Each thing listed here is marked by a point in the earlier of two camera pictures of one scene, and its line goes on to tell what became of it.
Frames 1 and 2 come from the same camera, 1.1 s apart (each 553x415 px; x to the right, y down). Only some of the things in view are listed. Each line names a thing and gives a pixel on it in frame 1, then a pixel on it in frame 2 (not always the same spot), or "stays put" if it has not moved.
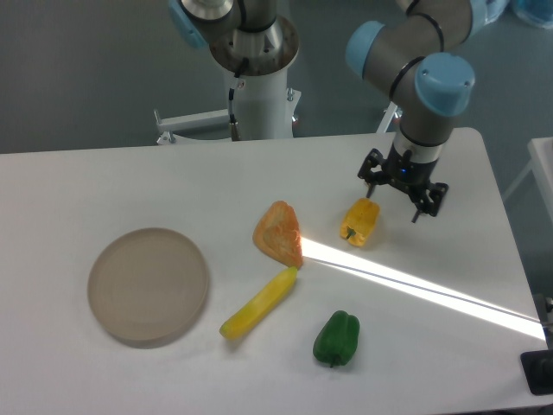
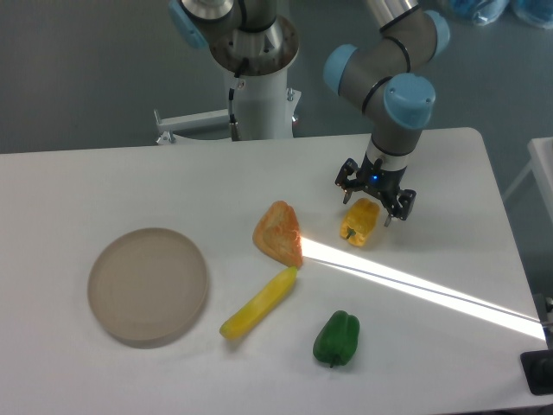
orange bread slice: [277, 233] stays put
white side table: [541, 164] stays put
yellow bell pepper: [359, 220] stays put
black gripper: [413, 175] → [370, 176]
